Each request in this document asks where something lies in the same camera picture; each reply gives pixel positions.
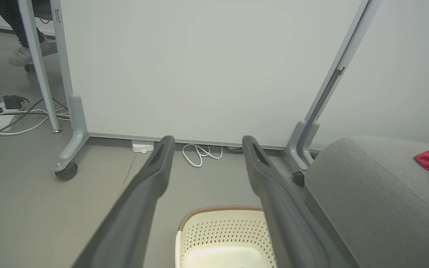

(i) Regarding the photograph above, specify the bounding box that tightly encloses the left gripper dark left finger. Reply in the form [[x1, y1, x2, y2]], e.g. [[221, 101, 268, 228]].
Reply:
[[71, 135, 176, 268]]

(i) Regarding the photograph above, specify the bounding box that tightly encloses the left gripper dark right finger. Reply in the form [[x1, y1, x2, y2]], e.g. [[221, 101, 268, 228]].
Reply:
[[242, 135, 353, 268]]

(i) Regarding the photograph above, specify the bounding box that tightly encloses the cream perforated laundry basket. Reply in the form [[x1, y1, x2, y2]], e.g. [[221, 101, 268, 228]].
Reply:
[[175, 205, 278, 268]]

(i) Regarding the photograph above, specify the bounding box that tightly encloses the white floor power adapter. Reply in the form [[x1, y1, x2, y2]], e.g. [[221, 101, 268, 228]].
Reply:
[[131, 140, 155, 154]]

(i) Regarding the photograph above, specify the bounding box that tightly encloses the grey fabric sofa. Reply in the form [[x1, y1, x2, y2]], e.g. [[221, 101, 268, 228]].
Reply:
[[304, 135, 429, 268]]

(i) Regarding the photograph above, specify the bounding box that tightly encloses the white power strip with plugs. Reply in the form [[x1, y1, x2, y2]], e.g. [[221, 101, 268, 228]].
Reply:
[[0, 97, 70, 137]]

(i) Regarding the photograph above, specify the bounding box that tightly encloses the wide white partition panel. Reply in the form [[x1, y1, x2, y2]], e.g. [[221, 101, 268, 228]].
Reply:
[[51, 0, 377, 175]]

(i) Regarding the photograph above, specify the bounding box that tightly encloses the black plug adapter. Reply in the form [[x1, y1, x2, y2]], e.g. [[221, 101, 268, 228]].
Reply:
[[3, 95, 24, 110]]

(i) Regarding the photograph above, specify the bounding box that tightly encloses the slanted grey metal leg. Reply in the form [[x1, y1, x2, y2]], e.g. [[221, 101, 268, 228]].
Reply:
[[18, 0, 63, 134]]

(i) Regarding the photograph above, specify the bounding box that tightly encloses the narrow white partition panel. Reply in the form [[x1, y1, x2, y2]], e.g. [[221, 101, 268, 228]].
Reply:
[[302, 0, 429, 167]]

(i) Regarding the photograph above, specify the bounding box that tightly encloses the white sneaker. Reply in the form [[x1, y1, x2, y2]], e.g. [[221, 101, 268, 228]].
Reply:
[[9, 35, 50, 67]]

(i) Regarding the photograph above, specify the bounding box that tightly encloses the dark trouser leg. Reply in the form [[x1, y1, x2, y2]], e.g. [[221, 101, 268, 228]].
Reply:
[[0, 0, 46, 48]]

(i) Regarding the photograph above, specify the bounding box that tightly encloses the coiled white floor cable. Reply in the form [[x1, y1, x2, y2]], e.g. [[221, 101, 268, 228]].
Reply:
[[182, 143, 223, 168]]

